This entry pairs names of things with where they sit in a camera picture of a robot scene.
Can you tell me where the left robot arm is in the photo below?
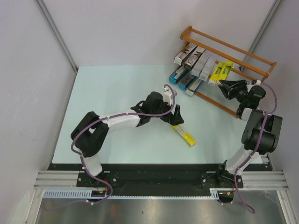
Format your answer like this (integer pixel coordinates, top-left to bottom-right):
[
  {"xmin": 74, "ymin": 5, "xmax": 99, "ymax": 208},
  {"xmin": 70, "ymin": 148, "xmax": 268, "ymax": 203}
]
[{"xmin": 71, "ymin": 88, "xmax": 184, "ymax": 187}]

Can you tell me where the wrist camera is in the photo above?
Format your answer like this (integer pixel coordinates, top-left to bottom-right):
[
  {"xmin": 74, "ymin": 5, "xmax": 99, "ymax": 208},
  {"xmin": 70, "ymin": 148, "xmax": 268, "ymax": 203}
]
[
  {"xmin": 162, "ymin": 86, "xmax": 177, "ymax": 106},
  {"xmin": 246, "ymin": 79, "xmax": 261, "ymax": 92}
]

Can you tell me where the lilac text-side toothpaste box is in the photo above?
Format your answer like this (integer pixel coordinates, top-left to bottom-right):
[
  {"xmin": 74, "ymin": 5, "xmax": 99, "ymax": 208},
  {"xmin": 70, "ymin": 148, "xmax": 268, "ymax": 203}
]
[{"xmin": 191, "ymin": 52, "xmax": 210, "ymax": 77}]

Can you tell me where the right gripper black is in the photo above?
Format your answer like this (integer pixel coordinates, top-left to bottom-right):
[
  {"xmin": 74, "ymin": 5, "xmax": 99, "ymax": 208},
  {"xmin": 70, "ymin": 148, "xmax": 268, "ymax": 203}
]
[{"xmin": 218, "ymin": 79, "xmax": 248, "ymax": 104}]

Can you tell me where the aluminium frame rail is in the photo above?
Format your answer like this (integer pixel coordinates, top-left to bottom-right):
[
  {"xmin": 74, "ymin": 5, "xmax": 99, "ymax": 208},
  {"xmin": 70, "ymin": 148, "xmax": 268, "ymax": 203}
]
[{"xmin": 34, "ymin": 170, "xmax": 79, "ymax": 189}]

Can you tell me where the silver black R&O charcoal box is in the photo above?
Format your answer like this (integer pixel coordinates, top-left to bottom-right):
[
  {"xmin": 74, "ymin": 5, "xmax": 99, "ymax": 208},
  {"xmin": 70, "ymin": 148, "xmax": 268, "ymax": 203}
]
[{"xmin": 174, "ymin": 42, "xmax": 197, "ymax": 65}]

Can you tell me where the orange wooden shelf rack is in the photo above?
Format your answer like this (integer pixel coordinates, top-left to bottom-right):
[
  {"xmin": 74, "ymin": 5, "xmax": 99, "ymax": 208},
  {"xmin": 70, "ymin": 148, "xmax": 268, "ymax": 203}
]
[{"xmin": 169, "ymin": 26, "xmax": 276, "ymax": 119}]

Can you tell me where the white slotted cable duct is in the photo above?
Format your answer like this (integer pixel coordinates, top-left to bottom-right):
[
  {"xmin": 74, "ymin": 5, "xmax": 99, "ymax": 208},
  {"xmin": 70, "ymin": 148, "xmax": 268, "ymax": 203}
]
[{"xmin": 43, "ymin": 189, "xmax": 110, "ymax": 199}]

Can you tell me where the lilac Protefix toothpaste box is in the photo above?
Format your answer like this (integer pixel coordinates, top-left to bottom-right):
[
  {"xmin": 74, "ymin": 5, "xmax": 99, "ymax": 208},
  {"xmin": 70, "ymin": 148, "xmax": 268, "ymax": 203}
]
[{"xmin": 199, "ymin": 56, "xmax": 216, "ymax": 81}]

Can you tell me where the yellow Curaprox box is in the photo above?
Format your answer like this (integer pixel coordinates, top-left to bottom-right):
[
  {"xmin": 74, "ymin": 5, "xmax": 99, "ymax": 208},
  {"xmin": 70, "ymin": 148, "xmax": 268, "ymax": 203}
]
[
  {"xmin": 208, "ymin": 62, "xmax": 224, "ymax": 85},
  {"xmin": 217, "ymin": 60, "xmax": 234, "ymax": 82},
  {"xmin": 172, "ymin": 125, "xmax": 196, "ymax": 147}
]

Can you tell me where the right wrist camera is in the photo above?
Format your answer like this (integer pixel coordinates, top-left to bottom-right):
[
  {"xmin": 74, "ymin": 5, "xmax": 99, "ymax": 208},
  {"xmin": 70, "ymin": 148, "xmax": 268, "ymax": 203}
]
[{"xmin": 246, "ymin": 79, "xmax": 261, "ymax": 92}]

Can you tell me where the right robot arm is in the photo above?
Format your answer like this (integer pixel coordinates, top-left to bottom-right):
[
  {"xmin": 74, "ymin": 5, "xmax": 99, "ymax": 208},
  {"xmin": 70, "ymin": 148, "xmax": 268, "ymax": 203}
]
[{"xmin": 215, "ymin": 80, "xmax": 283, "ymax": 188}]

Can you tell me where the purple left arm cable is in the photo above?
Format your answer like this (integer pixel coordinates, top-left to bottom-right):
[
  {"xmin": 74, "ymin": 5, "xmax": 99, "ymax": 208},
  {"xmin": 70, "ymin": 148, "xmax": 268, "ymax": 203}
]
[{"xmin": 71, "ymin": 84, "xmax": 176, "ymax": 185}]

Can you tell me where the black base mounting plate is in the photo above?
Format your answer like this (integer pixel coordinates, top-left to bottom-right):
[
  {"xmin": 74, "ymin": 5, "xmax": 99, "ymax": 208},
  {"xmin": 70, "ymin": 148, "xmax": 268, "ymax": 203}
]
[{"xmin": 48, "ymin": 163, "xmax": 273, "ymax": 194}]

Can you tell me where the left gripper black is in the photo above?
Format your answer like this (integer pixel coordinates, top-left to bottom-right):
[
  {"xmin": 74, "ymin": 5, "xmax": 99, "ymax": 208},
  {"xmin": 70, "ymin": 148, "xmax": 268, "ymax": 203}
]
[{"xmin": 150, "ymin": 98, "xmax": 183, "ymax": 126}]

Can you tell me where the blue toothpaste box with barcode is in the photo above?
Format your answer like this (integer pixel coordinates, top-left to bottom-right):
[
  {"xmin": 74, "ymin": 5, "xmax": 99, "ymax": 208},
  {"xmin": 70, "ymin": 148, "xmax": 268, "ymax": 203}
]
[{"xmin": 169, "ymin": 66, "xmax": 189, "ymax": 84}]

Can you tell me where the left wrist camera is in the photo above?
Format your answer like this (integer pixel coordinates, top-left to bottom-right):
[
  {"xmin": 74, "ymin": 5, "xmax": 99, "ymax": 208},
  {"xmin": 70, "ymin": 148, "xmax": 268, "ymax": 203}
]
[{"xmin": 162, "ymin": 86, "xmax": 177, "ymax": 106}]

